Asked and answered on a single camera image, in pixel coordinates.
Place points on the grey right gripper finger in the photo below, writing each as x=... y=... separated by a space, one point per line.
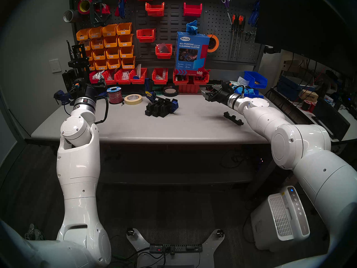
x=209 y=90

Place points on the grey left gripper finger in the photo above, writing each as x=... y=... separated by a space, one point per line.
x=102 y=80

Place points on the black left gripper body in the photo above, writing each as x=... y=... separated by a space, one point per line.
x=91 y=91

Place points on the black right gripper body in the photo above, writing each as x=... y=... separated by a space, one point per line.
x=219 y=95

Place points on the blue bar clamp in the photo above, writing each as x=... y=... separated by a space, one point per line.
x=175 y=105

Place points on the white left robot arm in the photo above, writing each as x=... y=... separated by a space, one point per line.
x=78 y=164

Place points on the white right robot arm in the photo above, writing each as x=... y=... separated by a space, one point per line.
x=306 y=147

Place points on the blue black quick clamp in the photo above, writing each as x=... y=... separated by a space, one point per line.
x=103 y=95

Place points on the dark green C-clamp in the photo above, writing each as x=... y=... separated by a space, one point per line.
x=98 y=17

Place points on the clear plastic parts bag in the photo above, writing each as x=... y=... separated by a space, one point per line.
x=125 y=75
x=96 y=74
x=161 y=48

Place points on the orange plastic parts bin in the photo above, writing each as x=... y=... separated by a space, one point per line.
x=95 y=35
x=127 y=55
x=82 y=37
x=114 y=66
x=87 y=45
x=109 y=33
x=89 y=57
x=92 y=67
x=111 y=44
x=124 y=31
x=101 y=67
x=125 y=43
x=97 y=46
x=99 y=57
x=113 y=55
x=128 y=66

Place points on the small black plastic part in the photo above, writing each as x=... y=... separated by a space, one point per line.
x=233 y=118

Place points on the blue bench vise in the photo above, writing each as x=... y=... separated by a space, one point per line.
x=62 y=97

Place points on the blue cleaning cloths box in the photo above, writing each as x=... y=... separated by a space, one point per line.
x=192 y=63

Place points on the blue rag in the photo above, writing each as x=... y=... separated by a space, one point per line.
x=250 y=90

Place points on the beige masking tape roll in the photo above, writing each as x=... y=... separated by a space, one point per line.
x=127 y=100

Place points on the black metal stand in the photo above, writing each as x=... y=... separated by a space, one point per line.
x=78 y=58

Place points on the black tape roll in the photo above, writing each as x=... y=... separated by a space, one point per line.
x=170 y=95

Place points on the orange tape roll on pegboard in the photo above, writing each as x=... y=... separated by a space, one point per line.
x=212 y=43

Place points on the green cutting mat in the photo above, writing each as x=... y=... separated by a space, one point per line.
x=160 y=88

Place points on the blue microfiber cloth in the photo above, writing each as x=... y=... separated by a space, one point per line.
x=192 y=27

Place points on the blue crate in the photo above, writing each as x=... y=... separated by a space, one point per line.
x=288 y=87

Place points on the dark grey pegboard panel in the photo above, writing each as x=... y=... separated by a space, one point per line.
x=173 y=27

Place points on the orange black screwdriver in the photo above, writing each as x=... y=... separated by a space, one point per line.
x=233 y=21
x=239 y=22
x=243 y=21

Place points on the red tape roll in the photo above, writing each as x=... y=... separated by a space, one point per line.
x=79 y=6

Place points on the cardboard box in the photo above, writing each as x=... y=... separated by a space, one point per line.
x=309 y=95

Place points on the black monitor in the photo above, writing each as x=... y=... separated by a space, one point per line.
x=306 y=24

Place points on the black laptop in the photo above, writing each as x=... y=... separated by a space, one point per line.
x=332 y=119

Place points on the white side desk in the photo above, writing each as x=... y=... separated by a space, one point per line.
x=345 y=133

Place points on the black levelling knob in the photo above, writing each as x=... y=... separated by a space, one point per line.
x=130 y=231
x=220 y=232

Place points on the white air purifier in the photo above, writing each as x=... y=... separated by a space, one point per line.
x=279 y=222

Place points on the grey sneaker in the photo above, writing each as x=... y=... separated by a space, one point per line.
x=32 y=233

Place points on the black power strip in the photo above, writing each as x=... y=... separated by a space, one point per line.
x=178 y=248

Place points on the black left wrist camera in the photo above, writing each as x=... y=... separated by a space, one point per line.
x=78 y=84

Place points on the white light switch plate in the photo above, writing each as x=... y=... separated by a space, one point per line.
x=55 y=66

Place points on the grey duct tape roll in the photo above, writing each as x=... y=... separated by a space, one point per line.
x=75 y=14

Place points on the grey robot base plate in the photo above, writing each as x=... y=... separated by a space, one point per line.
x=206 y=256

